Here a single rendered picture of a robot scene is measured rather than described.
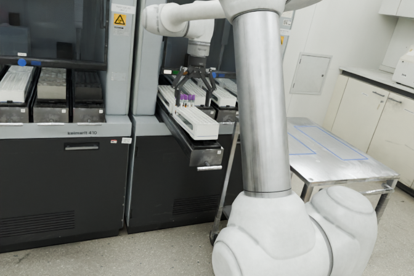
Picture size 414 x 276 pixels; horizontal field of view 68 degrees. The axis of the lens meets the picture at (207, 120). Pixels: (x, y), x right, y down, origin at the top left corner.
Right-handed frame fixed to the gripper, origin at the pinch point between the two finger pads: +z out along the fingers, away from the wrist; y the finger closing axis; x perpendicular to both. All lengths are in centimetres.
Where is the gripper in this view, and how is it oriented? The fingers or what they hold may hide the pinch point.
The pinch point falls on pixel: (192, 103)
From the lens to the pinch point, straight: 133.1
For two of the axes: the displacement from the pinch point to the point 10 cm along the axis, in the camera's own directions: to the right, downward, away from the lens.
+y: 9.1, 0.0, 4.1
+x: -3.9, -2.9, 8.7
